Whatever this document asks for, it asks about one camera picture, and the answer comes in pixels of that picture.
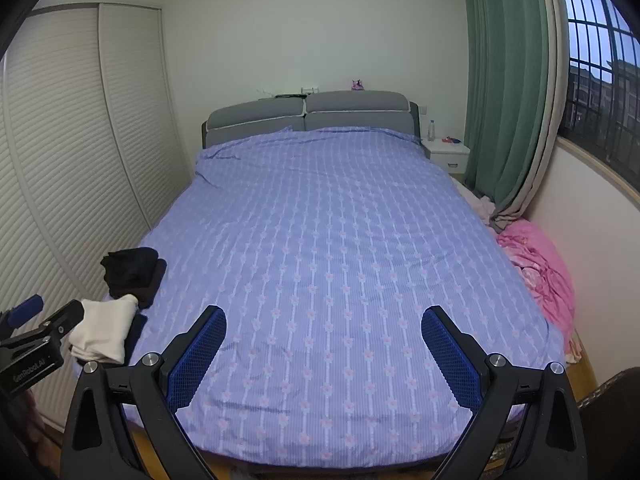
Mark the black pants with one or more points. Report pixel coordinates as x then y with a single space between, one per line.
134 342

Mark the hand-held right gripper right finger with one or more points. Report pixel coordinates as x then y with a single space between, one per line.
450 360

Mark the small blue and red item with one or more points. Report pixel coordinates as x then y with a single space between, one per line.
451 139

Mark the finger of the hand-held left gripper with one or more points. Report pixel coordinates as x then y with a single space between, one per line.
27 308
67 316

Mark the cream pants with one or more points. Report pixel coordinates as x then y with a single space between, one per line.
102 332

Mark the white nightstand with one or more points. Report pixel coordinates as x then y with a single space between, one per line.
452 157

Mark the grey bed headboard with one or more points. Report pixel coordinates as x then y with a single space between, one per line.
350 110

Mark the small white box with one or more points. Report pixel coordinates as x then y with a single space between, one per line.
309 90

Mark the pink blanket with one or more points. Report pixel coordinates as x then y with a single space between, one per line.
542 265

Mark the flat black item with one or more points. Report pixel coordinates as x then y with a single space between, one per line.
290 95

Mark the pale crumpled cloth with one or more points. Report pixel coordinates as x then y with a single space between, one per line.
480 205

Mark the beige window sill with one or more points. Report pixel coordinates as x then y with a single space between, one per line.
600 165

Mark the barred window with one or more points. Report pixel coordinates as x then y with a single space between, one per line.
600 60

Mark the brown wicker chair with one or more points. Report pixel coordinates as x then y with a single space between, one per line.
615 420

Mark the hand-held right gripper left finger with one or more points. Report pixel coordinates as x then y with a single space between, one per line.
195 360

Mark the purple floral bedsheet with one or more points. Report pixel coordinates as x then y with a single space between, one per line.
325 260

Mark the green curtain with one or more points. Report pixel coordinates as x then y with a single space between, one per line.
495 85

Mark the white louvered wardrobe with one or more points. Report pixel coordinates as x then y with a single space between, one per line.
65 160

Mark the clear plastic bottle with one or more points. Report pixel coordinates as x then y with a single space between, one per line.
431 131

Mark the small pink toy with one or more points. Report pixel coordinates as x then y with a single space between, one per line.
358 85

